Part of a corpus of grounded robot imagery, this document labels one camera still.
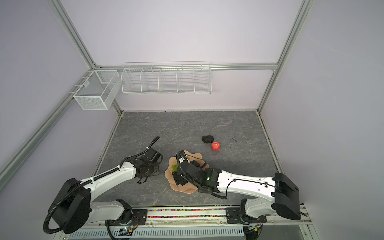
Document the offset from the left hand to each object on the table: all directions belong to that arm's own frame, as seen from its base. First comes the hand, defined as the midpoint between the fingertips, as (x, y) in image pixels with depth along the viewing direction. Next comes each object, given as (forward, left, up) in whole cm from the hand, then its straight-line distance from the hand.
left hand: (154, 172), depth 86 cm
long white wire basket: (+55, -8, +26) cm, 61 cm away
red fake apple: (+15, -38, 0) cm, 41 cm away
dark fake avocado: (+20, -33, +1) cm, 39 cm away
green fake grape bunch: (+1, -12, +2) cm, 12 cm away
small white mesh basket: (+47, +37, +23) cm, 64 cm away
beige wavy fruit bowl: (-11, -20, +1) cm, 22 cm away
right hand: (-5, -16, +12) cm, 20 cm away
